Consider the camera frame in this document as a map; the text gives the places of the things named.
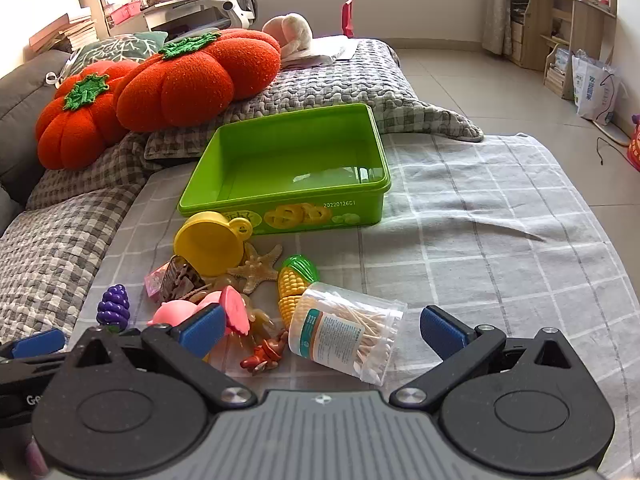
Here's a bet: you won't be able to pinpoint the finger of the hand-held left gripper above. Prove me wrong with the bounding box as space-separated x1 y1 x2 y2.
0 329 75 380

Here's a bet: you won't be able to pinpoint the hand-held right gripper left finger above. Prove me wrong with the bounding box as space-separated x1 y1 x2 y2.
69 304 258 413

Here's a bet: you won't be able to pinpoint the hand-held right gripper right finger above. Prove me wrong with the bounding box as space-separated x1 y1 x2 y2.
390 305 583 413

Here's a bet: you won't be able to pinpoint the pink toy pig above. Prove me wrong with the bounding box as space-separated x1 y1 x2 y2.
152 285 251 342

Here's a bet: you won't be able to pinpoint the red toy crab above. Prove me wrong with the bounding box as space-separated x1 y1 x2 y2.
240 330 290 376

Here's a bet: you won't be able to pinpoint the small pink box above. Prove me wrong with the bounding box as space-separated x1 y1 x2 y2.
145 262 173 301

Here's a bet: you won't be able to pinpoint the beige starfish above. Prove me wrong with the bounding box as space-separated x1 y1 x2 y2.
227 242 285 295

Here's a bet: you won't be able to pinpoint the purple toy grapes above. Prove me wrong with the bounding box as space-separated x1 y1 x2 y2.
96 284 132 333

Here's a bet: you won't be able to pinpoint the clear cotton swab jar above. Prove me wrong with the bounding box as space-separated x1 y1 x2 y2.
289 281 408 387

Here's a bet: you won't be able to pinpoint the yellow toy corn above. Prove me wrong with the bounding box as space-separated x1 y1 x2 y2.
277 255 321 328

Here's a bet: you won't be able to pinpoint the green plastic box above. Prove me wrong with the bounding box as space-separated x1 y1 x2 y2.
177 103 392 236

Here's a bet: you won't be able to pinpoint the light grid-pattern bed sheet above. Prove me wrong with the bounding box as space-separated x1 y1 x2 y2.
65 132 640 480

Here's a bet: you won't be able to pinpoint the grey checked blanket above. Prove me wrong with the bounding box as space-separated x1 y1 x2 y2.
0 130 161 361

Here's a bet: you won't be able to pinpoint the small orange pumpkin cushion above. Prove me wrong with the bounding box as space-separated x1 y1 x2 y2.
35 60 146 170

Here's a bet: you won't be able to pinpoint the grey sofa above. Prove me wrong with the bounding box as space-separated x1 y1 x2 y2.
0 50 71 231

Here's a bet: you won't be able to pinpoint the large orange pumpkin cushion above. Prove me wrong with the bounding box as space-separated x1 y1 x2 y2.
116 29 282 133

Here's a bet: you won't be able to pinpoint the grey quilted blanket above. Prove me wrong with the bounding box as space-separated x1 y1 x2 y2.
145 37 485 161

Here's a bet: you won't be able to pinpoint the red snack bag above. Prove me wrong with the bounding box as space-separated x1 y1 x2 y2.
627 115 640 171

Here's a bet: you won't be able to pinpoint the white paper bag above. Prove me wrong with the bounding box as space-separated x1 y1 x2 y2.
571 49 621 126

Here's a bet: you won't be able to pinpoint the green leaf-print pillow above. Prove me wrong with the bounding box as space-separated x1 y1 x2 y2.
62 31 168 78

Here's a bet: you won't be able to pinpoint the white papers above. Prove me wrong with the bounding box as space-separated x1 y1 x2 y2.
280 37 358 66

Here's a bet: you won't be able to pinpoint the pink plush rabbit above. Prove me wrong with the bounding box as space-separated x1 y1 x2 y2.
262 12 315 58

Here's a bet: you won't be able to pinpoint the stack of books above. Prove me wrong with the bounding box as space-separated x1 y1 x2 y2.
29 7 98 53

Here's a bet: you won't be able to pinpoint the white desk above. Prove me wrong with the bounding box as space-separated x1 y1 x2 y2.
97 0 236 41

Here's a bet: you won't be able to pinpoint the pink storage basket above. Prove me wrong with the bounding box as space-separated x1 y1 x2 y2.
105 2 143 26

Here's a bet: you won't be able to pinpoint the beige curtain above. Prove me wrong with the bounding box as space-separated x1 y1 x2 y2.
482 0 521 56

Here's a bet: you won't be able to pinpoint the wooden desk shelf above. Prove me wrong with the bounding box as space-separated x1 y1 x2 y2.
510 0 621 101

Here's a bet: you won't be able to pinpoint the black cable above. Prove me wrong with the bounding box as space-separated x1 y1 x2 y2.
595 137 631 166

